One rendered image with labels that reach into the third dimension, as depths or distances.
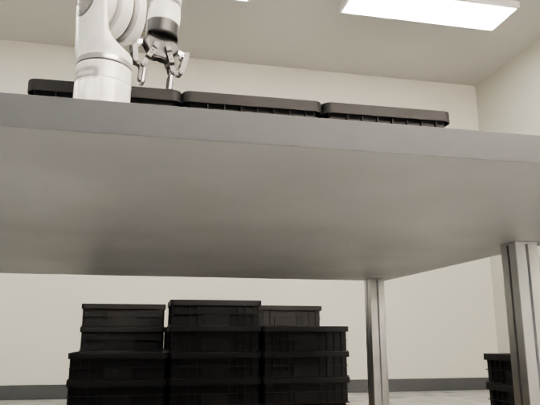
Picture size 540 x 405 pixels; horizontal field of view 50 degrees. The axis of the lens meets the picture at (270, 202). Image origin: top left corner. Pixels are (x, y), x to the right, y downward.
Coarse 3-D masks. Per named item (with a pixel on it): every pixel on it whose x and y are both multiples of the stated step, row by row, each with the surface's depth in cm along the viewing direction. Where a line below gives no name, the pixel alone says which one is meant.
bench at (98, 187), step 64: (0, 128) 63; (64, 128) 64; (128, 128) 66; (192, 128) 67; (256, 128) 69; (320, 128) 71; (384, 128) 73; (0, 192) 92; (64, 192) 92; (128, 192) 92; (192, 192) 92; (256, 192) 92; (320, 192) 92; (384, 192) 92; (448, 192) 92; (512, 192) 92; (0, 256) 165; (64, 256) 165; (128, 256) 165; (192, 256) 166; (256, 256) 166; (320, 256) 166; (384, 256) 166; (448, 256) 166; (512, 256) 139; (384, 320) 223; (512, 320) 138; (384, 384) 218
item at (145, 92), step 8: (32, 80) 113; (40, 80) 114; (48, 80) 114; (56, 80) 114; (64, 80) 115; (32, 88) 113; (40, 88) 113; (48, 88) 114; (56, 88) 114; (64, 88) 114; (72, 88) 114; (136, 88) 117; (144, 88) 117; (152, 88) 118; (160, 88) 118; (136, 96) 117; (144, 96) 117; (152, 96) 117; (160, 96) 118; (168, 96) 118; (176, 96) 119; (176, 104) 123
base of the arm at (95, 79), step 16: (80, 64) 94; (96, 64) 93; (112, 64) 94; (80, 80) 93; (96, 80) 93; (112, 80) 94; (128, 80) 96; (80, 96) 93; (96, 96) 92; (112, 96) 93; (128, 96) 96
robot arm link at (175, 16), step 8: (152, 0) 133; (160, 0) 131; (168, 0) 132; (152, 8) 131; (160, 8) 131; (168, 8) 131; (176, 8) 133; (152, 16) 131; (160, 16) 130; (168, 16) 131; (176, 16) 132; (144, 32) 137
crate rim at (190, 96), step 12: (192, 96) 119; (204, 96) 120; (216, 96) 120; (228, 96) 121; (240, 96) 121; (252, 96) 122; (264, 96) 122; (288, 108) 123; (300, 108) 123; (312, 108) 124
